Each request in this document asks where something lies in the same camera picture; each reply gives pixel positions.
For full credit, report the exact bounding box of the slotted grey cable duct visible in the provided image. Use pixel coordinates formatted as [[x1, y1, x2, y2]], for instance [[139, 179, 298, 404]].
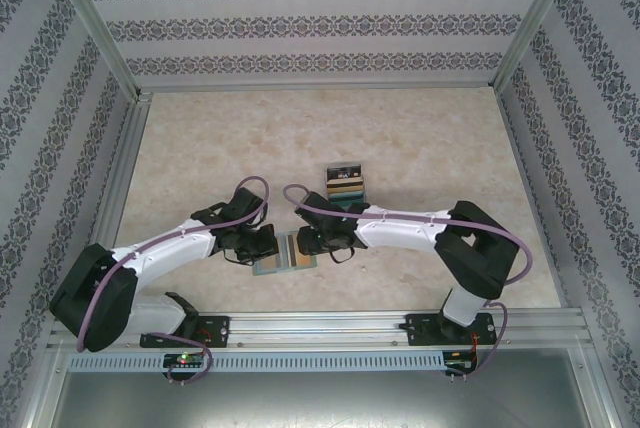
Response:
[[67, 350, 447, 373]]

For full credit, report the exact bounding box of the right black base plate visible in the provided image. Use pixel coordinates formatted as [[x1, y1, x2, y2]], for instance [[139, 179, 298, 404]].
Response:
[[405, 312, 499, 348]]

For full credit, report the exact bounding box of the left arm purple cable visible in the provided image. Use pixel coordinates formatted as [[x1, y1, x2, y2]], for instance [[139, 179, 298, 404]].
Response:
[[77, 175, 275, 387]]

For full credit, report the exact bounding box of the aluminium mounting rail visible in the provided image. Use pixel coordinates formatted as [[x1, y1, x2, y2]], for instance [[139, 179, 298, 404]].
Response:
[[47, 308, 594, 350]]

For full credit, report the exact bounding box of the controller board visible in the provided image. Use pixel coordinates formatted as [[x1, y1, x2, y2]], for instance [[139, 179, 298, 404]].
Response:
[[163, 352, 206, 368], [446, 350, 479, 374]]

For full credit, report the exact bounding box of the aluminium frame post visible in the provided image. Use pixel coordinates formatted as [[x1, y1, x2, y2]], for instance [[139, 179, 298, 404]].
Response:
[[492, 0, 590, 92], [42, 0, 144, 102]]

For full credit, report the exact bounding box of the left aluminium frame post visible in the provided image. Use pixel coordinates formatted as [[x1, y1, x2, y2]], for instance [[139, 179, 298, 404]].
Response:
[[42, 0, 144, 102]]

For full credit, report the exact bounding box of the aluminium side frame bar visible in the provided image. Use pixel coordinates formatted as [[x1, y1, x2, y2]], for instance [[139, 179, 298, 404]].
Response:
[[69, 92, 154, 312]]

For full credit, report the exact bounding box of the left controller board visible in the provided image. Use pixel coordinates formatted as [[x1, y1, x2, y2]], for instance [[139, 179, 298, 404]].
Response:
[[163, 352, 206, 368]]

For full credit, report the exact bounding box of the teal card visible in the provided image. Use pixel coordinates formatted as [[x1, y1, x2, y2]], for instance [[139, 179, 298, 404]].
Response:
[[330, 193, 370, 213]]

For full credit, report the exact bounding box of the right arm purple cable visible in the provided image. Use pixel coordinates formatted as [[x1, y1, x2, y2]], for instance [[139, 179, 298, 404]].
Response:
[[282, 183, 534, 382]]

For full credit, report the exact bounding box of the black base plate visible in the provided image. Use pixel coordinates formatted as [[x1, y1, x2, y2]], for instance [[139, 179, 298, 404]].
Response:
[[139, 315, 231, 349], [405, 312, 499, 348]]

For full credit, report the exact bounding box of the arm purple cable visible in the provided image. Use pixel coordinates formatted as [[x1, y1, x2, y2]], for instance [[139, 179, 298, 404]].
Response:
[[77, 175, 275, 387], [282, 183, 534, 382]]

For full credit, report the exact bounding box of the aluminium back frame bar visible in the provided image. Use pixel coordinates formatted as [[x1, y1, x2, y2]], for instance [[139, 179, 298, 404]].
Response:
[[134, 81, 497, 95]]

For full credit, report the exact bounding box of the right controller board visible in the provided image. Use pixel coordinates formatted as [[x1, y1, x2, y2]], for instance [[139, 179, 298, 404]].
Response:
[[446, 350, 479, 374]]

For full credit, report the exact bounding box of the right aluminium frame post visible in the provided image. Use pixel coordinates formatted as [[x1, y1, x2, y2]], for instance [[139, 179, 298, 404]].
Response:
[[492, 0, 590, 92]]

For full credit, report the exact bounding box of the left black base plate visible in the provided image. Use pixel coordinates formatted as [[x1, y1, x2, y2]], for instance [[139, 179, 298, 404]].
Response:
[[139, 315, 231, 349]]

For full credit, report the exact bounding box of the green leather card holder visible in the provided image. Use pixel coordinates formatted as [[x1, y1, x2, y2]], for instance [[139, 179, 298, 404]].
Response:
[[251, 231, 319, 278]]

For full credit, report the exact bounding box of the grey metal bottom panel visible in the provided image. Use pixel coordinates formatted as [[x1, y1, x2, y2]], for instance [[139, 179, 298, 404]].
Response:
[[29, 347, 616, 428]]

